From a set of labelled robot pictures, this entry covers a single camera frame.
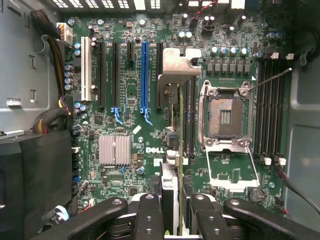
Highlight metal socket cover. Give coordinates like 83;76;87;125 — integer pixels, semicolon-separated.
204;144;262;193

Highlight silver chipset heatsink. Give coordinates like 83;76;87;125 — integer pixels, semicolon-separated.
98;134;132;167

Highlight CPU socket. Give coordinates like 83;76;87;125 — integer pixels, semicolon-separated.
198;79;255;153

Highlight green motherboard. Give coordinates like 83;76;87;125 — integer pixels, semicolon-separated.
58;9;293;216

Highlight black RAM slot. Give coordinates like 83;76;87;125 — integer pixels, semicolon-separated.
183;79;192;165
190;76;198;160
256;58;265;162
278;58;287;166
264;58;272;166
271;58;279;163

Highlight black open PC case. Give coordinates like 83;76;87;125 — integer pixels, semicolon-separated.
0;0;320;240

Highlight black plastic shroud box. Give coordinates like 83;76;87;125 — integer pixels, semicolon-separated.
0;129;75;240

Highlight blue expansion slot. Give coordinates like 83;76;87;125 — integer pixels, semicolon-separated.
139;41;154;126

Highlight thin metal locking lever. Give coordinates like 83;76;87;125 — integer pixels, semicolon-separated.
244;66;293;90

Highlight white expansion slot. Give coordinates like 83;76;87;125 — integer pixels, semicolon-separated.
81;36;93;102

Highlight short black expansion slot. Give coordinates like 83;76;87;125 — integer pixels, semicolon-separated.
126;41;136;63

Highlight grey power supply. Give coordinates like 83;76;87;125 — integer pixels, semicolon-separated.
0;0;62;133

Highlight light blue disk wire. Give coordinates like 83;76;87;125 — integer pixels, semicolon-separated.
42;204;71;226

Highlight red and black wire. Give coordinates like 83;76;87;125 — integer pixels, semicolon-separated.
273;161;320;218
193;0;219;20

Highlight black sleeved power wires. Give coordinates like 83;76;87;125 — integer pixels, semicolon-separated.
29;9;75;135

